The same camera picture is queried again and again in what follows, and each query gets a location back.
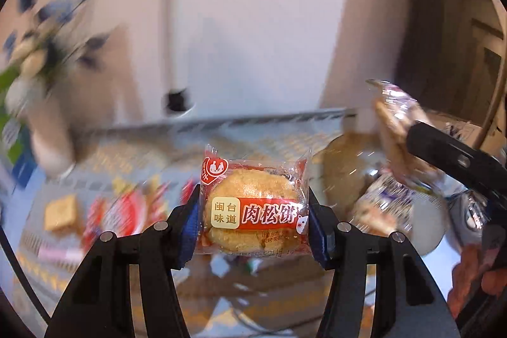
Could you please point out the silver snack packet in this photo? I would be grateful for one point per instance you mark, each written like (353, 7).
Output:
(467, 215)

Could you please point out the blue and white artificial flowers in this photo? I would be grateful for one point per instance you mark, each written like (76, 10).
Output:
(43, 29)

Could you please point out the dark wooden door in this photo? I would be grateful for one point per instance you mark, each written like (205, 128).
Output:
(447, 25)

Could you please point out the pink snack packet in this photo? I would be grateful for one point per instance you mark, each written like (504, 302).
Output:
(57, 255)

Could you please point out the floor lamp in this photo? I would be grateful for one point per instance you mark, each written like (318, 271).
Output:
(177, 102)

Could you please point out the white flower vase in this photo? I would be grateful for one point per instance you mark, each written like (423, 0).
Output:
(51, 140)

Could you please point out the red label cake packet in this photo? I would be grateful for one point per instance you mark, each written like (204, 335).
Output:
(249, 203)

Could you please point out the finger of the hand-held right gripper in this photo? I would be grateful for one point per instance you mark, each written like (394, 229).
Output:
(455, 158)

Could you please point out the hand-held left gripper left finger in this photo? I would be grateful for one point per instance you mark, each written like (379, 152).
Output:
(190, 227)

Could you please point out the square cracker packet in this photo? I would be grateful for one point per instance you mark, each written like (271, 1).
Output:
(61, 213)

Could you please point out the white green blue box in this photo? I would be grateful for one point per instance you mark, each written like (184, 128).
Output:
(14, 148)

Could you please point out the red and white snack packet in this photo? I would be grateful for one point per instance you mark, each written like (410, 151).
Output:
(119, 213)

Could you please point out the white and blue snack bag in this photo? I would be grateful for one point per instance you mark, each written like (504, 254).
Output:
(392, 211)

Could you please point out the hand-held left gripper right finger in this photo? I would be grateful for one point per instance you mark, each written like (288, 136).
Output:
(319, 239)

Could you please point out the orange brown snack bag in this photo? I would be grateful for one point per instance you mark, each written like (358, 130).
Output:
(467, 274)

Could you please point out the clear cracker packet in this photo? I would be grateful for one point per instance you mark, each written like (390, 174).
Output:
(392, 116)

